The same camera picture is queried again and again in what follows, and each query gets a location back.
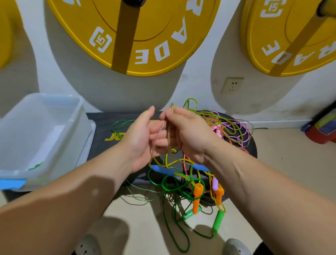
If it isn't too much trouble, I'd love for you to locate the black aerobic step platform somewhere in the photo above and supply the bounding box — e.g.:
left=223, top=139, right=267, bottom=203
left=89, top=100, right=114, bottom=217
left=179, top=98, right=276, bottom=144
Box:
left=2, top=112, right=258, bottom=207

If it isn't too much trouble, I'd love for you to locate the person's left forearm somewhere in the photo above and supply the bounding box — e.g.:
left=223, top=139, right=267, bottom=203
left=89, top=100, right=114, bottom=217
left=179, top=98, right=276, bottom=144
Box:
left=0, top=151, right=138, bottom=255

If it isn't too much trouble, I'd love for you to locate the person's right hand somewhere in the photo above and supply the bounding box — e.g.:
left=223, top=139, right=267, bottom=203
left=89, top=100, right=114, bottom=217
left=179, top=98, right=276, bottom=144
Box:
left=159, top=106, right=225, bottom=165

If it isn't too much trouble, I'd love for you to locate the pile of jump ropes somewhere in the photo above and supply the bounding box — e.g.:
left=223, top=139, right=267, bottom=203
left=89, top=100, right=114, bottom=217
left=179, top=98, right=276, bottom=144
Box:
left=120, top=97, right=255, bottom=253

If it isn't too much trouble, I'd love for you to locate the person's right forearm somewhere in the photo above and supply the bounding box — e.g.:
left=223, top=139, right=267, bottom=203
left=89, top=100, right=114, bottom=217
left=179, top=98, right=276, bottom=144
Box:
left=207, top=143, right=336, bottom=255

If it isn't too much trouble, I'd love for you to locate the person's left grey shoe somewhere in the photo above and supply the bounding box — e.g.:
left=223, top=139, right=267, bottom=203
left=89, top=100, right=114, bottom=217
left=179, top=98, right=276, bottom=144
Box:
left=74, top=234, right=101, bottom=255

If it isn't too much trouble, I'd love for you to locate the blue handled jump rope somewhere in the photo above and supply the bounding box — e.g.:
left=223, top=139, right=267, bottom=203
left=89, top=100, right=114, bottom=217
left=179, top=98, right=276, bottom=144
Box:
left=149, top=104, right=212, bottom=177

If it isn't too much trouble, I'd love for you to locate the blue plastic piece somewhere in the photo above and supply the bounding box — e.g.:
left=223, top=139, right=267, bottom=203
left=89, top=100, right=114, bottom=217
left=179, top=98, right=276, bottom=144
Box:
left=0, top=179, right=27, bottom=190

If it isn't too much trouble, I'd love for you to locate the large yellow weight plate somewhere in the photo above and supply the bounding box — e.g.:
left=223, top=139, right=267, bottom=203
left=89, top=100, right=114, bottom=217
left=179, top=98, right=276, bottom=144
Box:
left=46, top=0, right=221, bottom=77

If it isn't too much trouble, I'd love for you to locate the person's left hand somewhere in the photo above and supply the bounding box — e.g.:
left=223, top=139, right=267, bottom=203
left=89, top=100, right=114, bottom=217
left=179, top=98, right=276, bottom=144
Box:
left=121, top=106, right=170, bottom=174

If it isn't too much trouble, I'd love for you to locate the white wall socket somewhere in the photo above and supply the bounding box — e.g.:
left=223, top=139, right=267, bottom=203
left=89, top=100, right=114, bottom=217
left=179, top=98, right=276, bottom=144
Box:
left=221, top=77, right=245, bottom=95

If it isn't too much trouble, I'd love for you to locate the red fire extinguisher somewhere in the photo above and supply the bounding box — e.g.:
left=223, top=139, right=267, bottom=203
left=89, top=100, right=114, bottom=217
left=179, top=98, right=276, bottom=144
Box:
left=301, top=102, right=336, bottom=145

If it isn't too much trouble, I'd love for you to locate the translucent plastic lid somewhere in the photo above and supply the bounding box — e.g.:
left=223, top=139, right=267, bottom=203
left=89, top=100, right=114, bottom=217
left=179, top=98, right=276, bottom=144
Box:
left=23, top=120, right=97, bottom=191

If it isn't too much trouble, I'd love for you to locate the clear plastic storage bin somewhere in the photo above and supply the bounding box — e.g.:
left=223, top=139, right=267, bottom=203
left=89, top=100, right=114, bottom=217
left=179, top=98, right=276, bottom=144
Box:
left=0, top=94, right=91, bottom=182

